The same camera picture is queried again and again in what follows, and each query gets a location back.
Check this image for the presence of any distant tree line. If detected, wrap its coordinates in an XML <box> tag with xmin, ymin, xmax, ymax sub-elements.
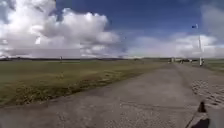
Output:
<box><xmin>0</xmin><ymin>55</ymin><xmax>201</xmax><ymax>62</ymax></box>

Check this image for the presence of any grey asphalt path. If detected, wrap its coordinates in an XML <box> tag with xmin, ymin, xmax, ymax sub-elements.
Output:
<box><xmin>0</xmin><ymin>62</ymin><xmax>224</xmax><ymax>128</ymax></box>

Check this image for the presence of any grass field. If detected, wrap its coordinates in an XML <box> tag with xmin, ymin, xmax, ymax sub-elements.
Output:
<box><xmin>0</xmin><ymin>59</ymin><xmax>168</xmax><ymax>108</ymax></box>

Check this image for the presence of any cobblestone strip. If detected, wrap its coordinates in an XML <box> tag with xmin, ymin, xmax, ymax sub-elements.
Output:
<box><xmin>191</xmin><ymin>78</ymin><xmax>224</xmax><ymax>108</ymax></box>

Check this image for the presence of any grass verge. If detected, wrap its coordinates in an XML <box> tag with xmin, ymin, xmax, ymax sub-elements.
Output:
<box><xmin>201</xmin><ymin>59</ymin><xmax>224</xmax><ymax>72</ymax></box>

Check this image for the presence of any robot's own part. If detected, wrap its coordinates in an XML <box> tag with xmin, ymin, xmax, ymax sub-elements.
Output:
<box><xmin>185</xmin><ymin>100</ymin><xmax>212</xmax><ymax>128</ymax></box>

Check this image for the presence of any pale lamp post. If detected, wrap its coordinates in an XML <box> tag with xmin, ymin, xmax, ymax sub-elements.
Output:
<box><xmin>191</xmin><ymin>23</ymin><xmax>204</xmax><ymax>67</ymax></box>

